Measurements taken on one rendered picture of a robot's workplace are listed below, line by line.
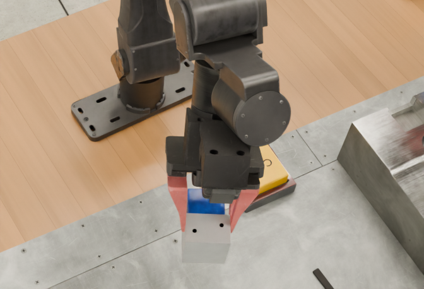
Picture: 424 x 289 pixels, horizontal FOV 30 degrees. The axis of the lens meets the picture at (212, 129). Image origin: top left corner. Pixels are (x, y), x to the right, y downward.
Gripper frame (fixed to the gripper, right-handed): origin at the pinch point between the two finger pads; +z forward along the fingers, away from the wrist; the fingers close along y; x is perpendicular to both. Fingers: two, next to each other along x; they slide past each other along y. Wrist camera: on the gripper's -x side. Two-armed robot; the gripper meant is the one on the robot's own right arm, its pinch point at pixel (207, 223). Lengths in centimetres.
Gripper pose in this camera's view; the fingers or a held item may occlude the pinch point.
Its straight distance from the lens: 89.0
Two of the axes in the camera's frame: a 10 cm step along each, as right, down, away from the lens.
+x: -0.8, -4.4, 8.9
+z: -0.9, 9.0, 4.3
